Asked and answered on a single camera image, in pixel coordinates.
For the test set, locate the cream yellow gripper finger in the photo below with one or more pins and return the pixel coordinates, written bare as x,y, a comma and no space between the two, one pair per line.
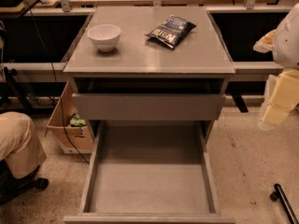
281,97

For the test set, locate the blue chip bag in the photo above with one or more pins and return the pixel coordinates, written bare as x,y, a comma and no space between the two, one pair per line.
172,30

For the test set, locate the black robot base wheel leg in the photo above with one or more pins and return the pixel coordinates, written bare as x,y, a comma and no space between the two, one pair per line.
279,195

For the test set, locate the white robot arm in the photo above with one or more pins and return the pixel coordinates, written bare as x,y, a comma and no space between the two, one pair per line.
283,42

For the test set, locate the grey drawer cabinet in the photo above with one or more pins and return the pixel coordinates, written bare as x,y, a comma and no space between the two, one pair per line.
199,64

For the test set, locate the open grey bottom drawer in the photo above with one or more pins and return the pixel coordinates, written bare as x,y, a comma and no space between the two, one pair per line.
145,174

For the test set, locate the closed grey middle drawer front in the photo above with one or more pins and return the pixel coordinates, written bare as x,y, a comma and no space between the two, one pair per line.
153,107

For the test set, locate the white ceramic bowl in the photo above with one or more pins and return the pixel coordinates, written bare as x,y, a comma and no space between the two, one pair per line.
105,36

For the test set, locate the green toy in box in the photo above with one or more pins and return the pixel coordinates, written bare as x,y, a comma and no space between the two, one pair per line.
77,121

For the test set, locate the cardboard box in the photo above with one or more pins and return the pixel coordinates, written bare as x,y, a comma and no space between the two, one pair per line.
70,139

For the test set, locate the person's leg in khaki trousers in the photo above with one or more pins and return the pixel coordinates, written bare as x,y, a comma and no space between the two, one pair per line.
20,146

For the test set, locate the black office chair base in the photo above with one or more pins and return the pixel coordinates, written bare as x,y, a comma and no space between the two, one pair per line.
11,187

